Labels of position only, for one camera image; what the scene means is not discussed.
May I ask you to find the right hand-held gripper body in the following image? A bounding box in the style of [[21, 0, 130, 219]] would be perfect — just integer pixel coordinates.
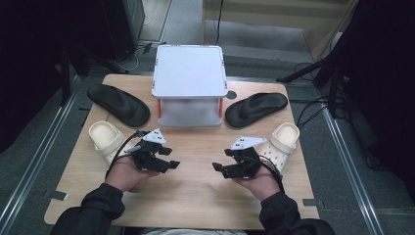
[[229, 136, 268, 180]]

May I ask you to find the left hand-held gripper cable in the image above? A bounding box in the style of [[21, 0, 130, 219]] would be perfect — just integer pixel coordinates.
[[105, 129, 150, 179]]

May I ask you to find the black metal stand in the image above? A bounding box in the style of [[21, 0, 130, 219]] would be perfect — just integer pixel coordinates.
[[58, 42, 130, 107], [275, 48, 351, 120]]

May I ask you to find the white floor cable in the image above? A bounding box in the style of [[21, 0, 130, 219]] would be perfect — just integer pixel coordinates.
[[114, 45, 146, 72]]

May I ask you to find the dark cabinet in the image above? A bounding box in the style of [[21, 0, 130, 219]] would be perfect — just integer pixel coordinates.
[[101, 0, 146, 62]]

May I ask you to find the person's right hand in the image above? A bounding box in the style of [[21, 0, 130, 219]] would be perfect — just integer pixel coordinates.
[[231, 164, 283, 203]]

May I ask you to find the person's left hand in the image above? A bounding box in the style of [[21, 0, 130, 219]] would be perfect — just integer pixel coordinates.
[[104, 156, 161, 193]]

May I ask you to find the black flip-flop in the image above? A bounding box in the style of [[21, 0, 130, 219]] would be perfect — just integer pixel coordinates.
[[224, 92, 290, 129], [86, 83, 152, 128]]

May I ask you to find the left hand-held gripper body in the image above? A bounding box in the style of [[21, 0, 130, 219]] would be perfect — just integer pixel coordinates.
[[131, 127, 168, 172]]

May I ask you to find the black curtain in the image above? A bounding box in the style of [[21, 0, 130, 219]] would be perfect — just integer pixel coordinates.
[[326, 0, 415, 204], [0, 0, 109, 155]]

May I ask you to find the cream clog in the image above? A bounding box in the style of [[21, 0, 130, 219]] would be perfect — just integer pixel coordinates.
[[87, 119, 138, 167], [255, 121, 301, 175]]

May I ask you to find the metal floor rail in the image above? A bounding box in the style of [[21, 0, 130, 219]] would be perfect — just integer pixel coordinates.
[[321, 104, 388, 235], [0, 76, 81, 229]]

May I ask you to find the right hand-held gripper cable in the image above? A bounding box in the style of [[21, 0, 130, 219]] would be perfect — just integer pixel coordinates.
[[257, 154, 286, 194]]

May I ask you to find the hand-held gripper cable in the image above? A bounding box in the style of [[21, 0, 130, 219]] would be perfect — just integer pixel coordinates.
[[105, 129, 150, 179], [257, 154, 286, 194]]

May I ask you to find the black floor cable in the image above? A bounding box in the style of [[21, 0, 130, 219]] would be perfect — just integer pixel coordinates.
[[295, 96, 331, 130]]

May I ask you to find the black hanging cable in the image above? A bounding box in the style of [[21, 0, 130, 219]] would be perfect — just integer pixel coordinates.
[[213, 0, 225, 47]]

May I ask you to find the black power adapter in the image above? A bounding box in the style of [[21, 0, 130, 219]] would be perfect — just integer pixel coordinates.
[[142, 41, 167, 55]]

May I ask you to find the white two-tier shoe rack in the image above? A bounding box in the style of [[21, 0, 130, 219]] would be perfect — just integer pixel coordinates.
[[151, 44, 229, 128]]

